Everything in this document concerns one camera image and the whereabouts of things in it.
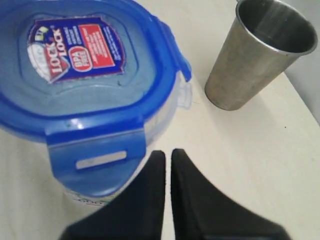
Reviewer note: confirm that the stainless steel cup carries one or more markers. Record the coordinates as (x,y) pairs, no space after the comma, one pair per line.
(265,38)

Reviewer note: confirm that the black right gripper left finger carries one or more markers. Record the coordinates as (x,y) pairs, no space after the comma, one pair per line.
(136,214)

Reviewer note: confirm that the blue plastic container lid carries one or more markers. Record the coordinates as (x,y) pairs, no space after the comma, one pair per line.
(83,77)

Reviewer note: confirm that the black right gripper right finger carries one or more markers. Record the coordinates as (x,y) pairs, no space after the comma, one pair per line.
(202,212)

